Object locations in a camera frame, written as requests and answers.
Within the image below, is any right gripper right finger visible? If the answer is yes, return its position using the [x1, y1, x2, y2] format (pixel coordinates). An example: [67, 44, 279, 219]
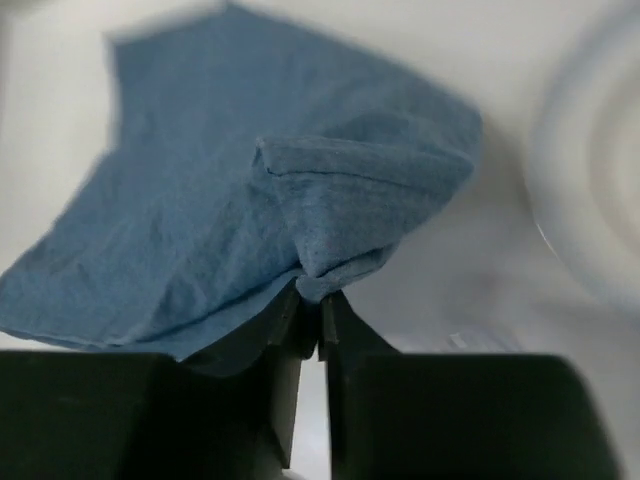
[320, 293, 622, 479]

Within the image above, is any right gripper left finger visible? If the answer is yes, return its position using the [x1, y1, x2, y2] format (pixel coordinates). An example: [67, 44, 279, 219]
[1, 286, 302, 479]

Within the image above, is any blue cloth napkin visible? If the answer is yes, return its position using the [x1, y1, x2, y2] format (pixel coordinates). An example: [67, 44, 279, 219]
[1, 5, 483, 358]

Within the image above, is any clear glass bowl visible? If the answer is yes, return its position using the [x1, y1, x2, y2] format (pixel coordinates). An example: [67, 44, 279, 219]
[524, 1, 639, 315]

